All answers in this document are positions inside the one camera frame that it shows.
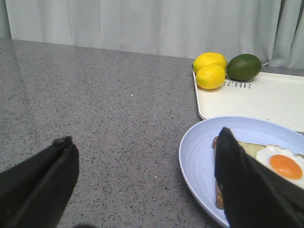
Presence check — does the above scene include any green lime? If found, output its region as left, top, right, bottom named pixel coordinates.
left=226, top=54, right=262, bottom=81

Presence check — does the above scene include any white curtain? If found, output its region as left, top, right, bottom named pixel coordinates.
left=0, top=0, right=304, bottom=69

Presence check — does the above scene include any white bear tray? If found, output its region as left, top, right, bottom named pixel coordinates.
left=195, top=66, right=304, bottom=133

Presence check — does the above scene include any rear yellow lemon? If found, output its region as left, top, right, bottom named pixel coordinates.
left=191, top=52, right=227, bottom=73

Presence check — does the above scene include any fried egg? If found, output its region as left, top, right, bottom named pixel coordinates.
left=255, top=144, right=304, bottom=188

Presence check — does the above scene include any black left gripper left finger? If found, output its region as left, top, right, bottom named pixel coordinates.
left=0, top=136, right=79, bottom=228

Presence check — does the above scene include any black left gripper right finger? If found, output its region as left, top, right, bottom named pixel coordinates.
left=215, top=127, right=304, bottom=228

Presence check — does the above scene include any bottom bread slice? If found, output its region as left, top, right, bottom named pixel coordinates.
left=212, top=136, right=304, bottom=210

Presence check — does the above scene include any front yellow lemon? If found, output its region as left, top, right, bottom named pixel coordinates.
left=196, top=64, right=226, bottom=90

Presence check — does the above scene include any light blue round plate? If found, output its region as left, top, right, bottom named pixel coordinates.
left=179, top=116, right=304, bottom=228

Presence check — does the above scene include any yellow lemon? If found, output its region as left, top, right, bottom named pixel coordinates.
left=196, top=64, right=226, bottom=90
left=191, top=52, right=227, bottom=73

